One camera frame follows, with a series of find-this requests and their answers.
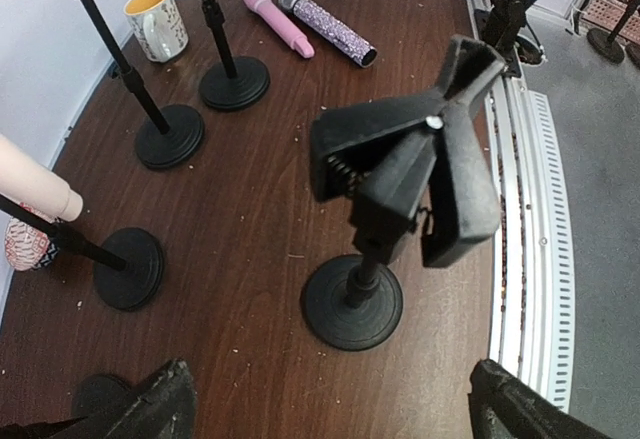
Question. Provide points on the black stand of glitter microphone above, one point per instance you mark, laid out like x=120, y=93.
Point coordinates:
x=408, y=165

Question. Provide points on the black stand of blue microphone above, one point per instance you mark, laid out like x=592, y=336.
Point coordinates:
x=236, y=82

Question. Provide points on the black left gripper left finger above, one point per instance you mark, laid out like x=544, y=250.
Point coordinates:
x=163, y=405

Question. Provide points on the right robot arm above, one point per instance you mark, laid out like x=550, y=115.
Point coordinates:
x=507, y=30

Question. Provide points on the glitter purple silver microphone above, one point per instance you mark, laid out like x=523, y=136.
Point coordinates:
x=343, y=37

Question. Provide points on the black stand of purple microphone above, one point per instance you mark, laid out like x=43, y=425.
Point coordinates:
x=170, y=135

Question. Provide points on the white floral mug yellow inside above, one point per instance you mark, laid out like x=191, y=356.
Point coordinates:
x=158, y=28

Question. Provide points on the red patterned ceramic bowl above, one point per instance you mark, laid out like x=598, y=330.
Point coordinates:
x=27, y=248

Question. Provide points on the black clamp microphone stand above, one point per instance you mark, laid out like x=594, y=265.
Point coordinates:
x=96, y=392

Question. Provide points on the black stand of cream microphone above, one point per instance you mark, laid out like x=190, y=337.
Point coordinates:
x=128, y=266

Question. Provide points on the cream white microphone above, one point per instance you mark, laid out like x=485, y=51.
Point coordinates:
x=25, y=180

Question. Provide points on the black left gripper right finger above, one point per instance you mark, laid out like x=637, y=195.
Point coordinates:
x=501, y=406

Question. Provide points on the pink microphone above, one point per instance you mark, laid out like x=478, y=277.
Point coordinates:
x=284, y=28

